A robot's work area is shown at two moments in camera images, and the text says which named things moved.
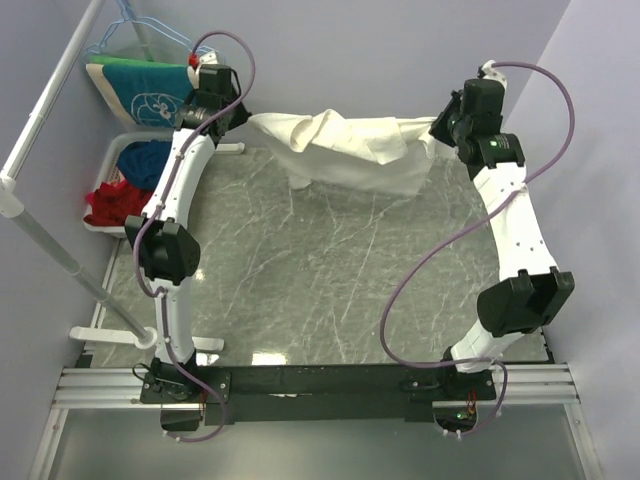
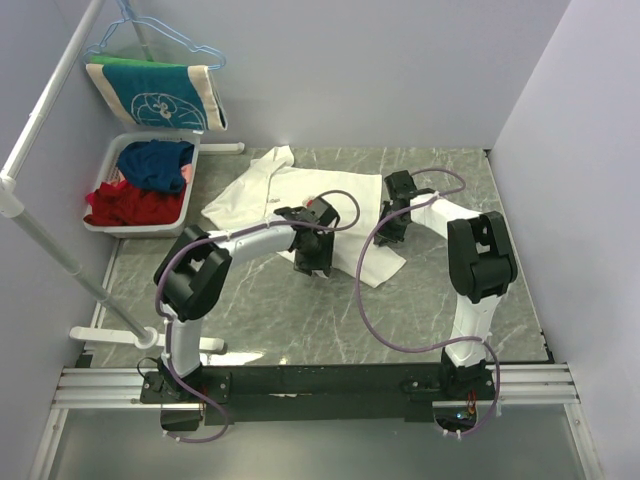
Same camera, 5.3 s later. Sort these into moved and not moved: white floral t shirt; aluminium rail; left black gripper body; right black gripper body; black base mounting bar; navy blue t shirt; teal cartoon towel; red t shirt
Moved: left black gripper body; white floral t shirt; right black gripper body
Not moved: navy blue t shirt; aluminium rail; teal cartoon towel; black base mounting bar; red t shirt
